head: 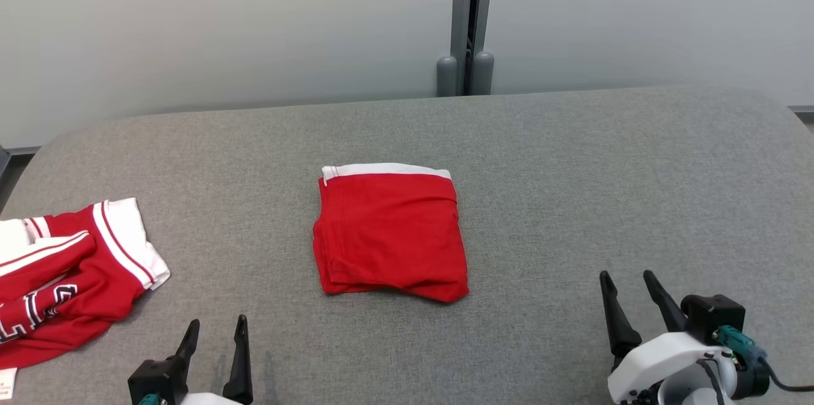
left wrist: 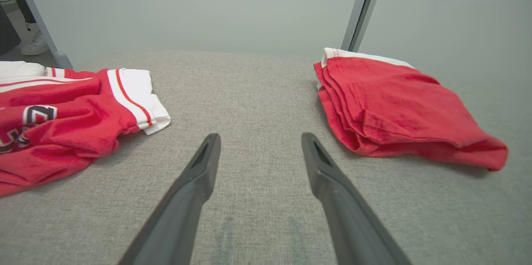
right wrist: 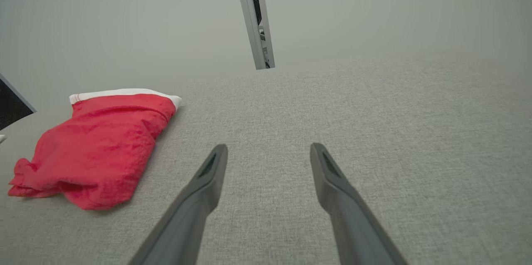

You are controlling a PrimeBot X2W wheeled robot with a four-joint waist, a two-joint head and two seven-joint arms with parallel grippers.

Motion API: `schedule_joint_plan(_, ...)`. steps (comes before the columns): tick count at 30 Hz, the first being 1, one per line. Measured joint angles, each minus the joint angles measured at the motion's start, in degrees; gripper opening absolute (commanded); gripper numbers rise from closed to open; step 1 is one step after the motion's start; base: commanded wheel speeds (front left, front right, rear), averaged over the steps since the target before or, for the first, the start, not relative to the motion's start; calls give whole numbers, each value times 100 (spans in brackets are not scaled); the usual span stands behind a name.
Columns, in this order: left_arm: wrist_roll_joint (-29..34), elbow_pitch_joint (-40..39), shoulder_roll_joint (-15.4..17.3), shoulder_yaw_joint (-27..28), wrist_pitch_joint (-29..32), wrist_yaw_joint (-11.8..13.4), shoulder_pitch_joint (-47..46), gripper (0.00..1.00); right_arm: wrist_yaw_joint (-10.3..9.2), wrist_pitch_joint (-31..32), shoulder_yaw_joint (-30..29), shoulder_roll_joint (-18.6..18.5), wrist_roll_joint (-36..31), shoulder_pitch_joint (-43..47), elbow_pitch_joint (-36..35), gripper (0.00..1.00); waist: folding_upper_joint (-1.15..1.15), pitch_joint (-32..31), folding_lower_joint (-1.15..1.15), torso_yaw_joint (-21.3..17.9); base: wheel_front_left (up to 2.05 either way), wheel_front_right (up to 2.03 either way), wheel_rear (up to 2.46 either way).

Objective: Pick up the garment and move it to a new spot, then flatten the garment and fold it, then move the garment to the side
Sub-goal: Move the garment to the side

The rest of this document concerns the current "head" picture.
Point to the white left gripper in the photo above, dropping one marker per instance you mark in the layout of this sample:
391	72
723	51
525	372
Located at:
213	398

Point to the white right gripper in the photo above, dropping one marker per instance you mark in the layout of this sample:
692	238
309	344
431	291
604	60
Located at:
668	363

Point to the red jersey with lettering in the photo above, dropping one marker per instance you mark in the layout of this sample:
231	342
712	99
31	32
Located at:
70	290

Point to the plain red shorts white waistband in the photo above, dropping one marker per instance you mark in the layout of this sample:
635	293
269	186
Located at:
391	233

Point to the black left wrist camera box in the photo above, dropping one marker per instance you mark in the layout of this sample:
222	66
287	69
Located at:
156	379

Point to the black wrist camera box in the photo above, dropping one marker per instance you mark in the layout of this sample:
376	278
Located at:
156	379
712	319

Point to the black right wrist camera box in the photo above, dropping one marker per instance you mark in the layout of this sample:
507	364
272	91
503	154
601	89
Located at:
712	319

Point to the grey partition post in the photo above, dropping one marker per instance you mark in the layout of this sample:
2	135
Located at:
469	30

